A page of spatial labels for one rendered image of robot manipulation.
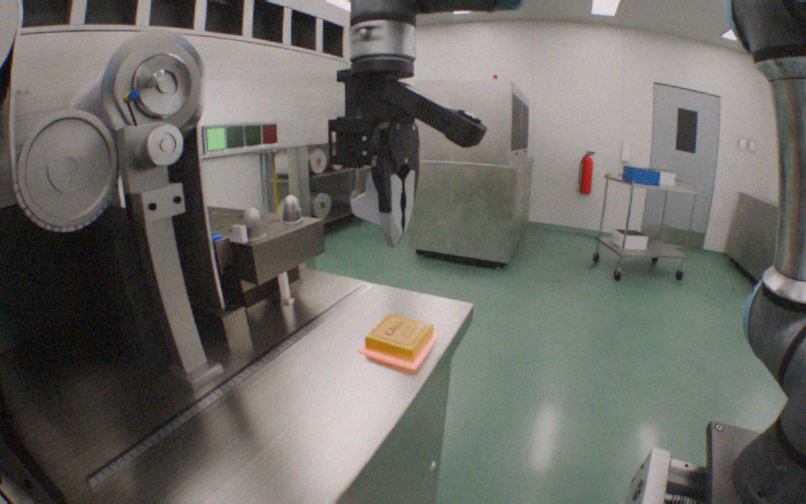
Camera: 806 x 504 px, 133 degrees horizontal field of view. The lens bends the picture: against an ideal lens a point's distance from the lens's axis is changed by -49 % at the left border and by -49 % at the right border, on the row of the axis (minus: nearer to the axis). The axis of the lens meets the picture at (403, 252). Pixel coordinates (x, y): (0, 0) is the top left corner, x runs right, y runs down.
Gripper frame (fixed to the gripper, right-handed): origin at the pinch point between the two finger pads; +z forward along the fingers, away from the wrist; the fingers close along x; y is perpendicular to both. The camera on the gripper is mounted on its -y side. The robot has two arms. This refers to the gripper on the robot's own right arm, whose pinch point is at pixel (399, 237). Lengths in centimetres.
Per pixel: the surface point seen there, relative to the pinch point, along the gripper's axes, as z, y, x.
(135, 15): -43, 58, 7
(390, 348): 13.4, -0.4, 3.5
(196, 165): -9.6, 24.8, 10.2
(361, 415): 15.1, -2.4, 13.8
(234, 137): -13, 55, -20
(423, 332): 12.7, -3.1, -0.7
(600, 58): -126, -64, -434
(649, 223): 78, -147, -435
